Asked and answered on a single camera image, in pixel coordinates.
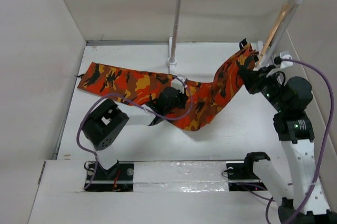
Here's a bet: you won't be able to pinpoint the black base rail with foil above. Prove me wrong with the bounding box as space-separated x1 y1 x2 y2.
84 160 266 193

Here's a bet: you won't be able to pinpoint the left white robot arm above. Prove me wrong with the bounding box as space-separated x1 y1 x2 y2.
80 86 188 180

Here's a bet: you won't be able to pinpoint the purple cable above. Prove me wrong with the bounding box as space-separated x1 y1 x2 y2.
76 75 193 190
238 59 335 224

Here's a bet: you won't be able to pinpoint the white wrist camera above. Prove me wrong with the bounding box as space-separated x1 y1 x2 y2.
272 51 293 69
171 75 187 93

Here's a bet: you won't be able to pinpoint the wooden clothes hanger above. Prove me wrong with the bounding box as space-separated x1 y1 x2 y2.
255 4 293 70

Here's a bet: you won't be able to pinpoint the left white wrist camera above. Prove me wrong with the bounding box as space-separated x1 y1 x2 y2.
171 75 187 93

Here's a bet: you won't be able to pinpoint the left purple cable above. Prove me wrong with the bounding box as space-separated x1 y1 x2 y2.
76 75 193 190

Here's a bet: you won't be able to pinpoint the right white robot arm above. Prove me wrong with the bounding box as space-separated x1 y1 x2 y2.
238 65 336 223

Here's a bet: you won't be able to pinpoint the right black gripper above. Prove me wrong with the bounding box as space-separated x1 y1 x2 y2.
241 64 289 113

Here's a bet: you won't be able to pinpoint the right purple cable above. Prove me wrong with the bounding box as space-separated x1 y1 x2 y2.
238 59 335 224

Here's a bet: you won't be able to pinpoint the orange camouflage trousers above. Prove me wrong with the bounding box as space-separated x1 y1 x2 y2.
77 41 259 131

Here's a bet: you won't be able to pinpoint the white and silver clothes rack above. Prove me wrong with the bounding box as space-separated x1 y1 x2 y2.
165 0 310 70

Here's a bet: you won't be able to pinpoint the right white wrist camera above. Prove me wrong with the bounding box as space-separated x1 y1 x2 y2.
272 51 293 69

